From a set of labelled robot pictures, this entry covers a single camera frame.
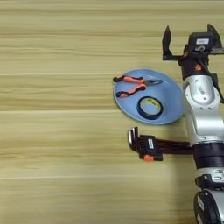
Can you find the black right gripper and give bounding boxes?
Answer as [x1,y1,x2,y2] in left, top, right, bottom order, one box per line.
[162,24,224,81]

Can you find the light blue round plate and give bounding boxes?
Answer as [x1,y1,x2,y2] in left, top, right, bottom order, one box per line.
[113,68,186,126]

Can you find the orange black needle-nose pliers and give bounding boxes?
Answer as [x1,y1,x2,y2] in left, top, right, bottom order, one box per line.
[113,74,164,99]

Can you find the black tape roll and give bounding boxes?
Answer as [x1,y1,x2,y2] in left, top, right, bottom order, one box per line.
[136,95,164,121]

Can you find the black hex key set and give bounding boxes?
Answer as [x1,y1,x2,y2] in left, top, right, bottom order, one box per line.
[127,126,195,162]

